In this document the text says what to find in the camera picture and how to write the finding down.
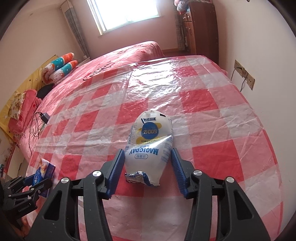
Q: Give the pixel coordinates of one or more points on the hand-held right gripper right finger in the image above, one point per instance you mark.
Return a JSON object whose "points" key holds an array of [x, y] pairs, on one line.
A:
{"points": [[178, 173]]}

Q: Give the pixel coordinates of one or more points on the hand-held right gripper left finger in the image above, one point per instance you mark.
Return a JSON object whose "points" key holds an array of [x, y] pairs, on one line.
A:
{"points": [[115, 173]]}

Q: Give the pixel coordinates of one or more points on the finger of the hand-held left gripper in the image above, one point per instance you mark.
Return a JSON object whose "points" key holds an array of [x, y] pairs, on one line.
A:
{"points": [[32, 180], [42, 185]]}

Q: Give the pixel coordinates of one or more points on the blue printed snack packet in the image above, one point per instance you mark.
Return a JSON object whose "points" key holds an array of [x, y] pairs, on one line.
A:
{"points": [[45, 168]]}

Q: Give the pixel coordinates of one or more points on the white blue snack bag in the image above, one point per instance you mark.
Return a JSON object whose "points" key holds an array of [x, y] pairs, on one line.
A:
{"points": [[148, 150]]}

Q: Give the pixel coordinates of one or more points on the red white checkered tablecloth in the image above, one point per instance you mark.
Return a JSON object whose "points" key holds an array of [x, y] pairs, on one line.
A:
{"points": [[208, 139]]}

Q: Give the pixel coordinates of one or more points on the black charger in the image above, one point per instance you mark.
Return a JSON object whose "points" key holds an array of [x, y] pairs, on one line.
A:
{"points": [[45, 117]]}

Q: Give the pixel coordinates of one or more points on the floral pillow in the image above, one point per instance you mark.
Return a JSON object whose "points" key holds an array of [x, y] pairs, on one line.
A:
{"points": [[17, 105]]}

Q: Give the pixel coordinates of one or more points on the pink folded blanket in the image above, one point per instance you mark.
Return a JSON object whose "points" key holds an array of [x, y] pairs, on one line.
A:
{"points": [[30, 102]]}

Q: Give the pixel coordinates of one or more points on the black cloth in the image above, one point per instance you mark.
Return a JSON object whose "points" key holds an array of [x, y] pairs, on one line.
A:
{"points": [[45, 90]]}

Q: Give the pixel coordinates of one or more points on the yellow wooden headboard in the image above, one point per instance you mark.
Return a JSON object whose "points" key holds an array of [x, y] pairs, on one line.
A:
{"points": [[34, 74]]}

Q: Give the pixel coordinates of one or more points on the pink bed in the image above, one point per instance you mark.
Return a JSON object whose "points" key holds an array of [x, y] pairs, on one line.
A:
{"points": [[115, 60]]}

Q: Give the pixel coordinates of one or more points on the grey checked curtain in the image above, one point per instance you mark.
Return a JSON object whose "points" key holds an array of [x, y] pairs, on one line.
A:
{"points": [[76, 27], [180, 32]]}

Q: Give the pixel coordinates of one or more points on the brown wooden cabinet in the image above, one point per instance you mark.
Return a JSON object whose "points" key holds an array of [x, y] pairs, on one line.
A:
{"points": [[203, 30]]}

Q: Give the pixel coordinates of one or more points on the window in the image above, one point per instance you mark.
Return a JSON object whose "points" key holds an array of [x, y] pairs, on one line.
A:
{"points": [[124, 14]]}

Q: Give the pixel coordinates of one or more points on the stack of folded blankets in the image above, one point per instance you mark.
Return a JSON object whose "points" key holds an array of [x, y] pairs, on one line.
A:
{"points": [[182, 4]]}

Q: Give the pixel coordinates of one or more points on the beige wall socket strip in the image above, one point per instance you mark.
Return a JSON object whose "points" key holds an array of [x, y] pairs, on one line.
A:
{"points": [[248, 80]]}

